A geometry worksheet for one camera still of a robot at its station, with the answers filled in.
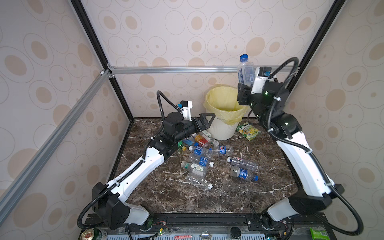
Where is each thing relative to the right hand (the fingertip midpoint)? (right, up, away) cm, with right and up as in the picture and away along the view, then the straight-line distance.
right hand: (245, 84), depth 61 cm
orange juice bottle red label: (-16, -25, +42) cm, 51 cm away
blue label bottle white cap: (-16, -32, +35) cm, 50 cm away
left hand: (-12, -13, +2) cm, 18 cm away
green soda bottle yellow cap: (-30, -28, +38) cm, 56 cm away
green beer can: (-63, -62, +1) cm, 88 cm away
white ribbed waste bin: (-4, -18, +38) cm, 42 cm away
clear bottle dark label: (+8, -38, +29) cm, 49 cm away
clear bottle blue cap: (+7, -43, +24) cm, 50 cm away
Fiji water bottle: (-25, -26, +39) cm, 53 cm away
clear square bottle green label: (-9, -26, +44) cm, 51 cm away
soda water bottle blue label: (-17, -36, +29) cm, 49 cm away
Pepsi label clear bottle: (+1, -31, +35) cm, 47 cm away
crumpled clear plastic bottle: (-23, -46, +22) cm, 56 cm away
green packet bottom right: (+38, -67, +9) cm, 77 cm away
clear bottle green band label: (-21, -41, +26) cm, 53 cm away
